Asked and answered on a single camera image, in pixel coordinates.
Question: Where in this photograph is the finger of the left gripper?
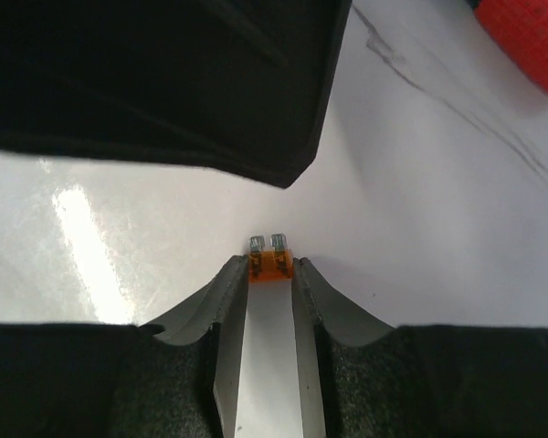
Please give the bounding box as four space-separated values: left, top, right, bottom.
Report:
0 1 351 188

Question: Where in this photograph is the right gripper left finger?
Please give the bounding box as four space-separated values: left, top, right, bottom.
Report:
0 255 249 437

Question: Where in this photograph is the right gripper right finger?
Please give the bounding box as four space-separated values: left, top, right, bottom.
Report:
291 258 548 437

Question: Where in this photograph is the orange blade fuse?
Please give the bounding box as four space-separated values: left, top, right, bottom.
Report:
248 234 293 284

